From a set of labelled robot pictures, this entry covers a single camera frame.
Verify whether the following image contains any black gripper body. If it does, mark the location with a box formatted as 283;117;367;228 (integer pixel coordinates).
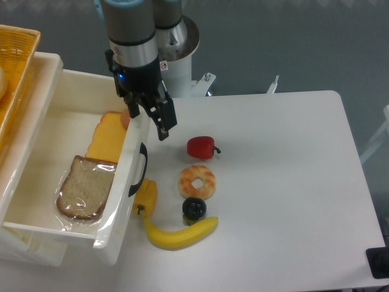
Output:
105;49;169;116

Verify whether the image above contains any white top drawer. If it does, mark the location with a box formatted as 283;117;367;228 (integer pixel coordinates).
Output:
5;70;150;265

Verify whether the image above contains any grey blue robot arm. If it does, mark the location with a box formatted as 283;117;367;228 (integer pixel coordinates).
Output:
98;1;199;141

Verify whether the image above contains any white drawer cabinet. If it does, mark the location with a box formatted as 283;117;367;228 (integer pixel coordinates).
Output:
1;52;67;266

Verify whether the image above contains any orange round fruit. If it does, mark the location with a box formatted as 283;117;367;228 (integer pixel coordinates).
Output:
120;111;131;130

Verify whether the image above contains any red bell pepper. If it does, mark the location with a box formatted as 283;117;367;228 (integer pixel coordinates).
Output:
187;136;221;160

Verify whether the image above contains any yellow bell pepper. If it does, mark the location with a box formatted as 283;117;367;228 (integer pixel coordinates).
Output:
132;178;158;217

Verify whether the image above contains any brown wrapped bread slice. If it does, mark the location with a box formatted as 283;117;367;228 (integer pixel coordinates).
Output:
56;155;117;220

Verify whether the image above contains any yellow banana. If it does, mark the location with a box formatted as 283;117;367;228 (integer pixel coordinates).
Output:
143;217;219;250

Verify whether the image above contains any yellow wicker basket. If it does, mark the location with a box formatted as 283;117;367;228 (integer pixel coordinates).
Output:
1;24;41;148

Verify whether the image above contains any black device at edge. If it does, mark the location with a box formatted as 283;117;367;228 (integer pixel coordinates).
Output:
366;247;389;279

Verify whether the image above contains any black top drawer handle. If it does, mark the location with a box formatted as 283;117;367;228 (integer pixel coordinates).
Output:
128;142;148;197

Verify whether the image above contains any glazed bagel ring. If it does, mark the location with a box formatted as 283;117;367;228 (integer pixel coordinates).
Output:
177;164;217;201

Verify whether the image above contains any white metal frame bracket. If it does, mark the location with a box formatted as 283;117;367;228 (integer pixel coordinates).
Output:
266;75;279;94

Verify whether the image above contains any white chair frame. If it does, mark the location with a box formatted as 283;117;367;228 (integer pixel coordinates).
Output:
359;105;388;165

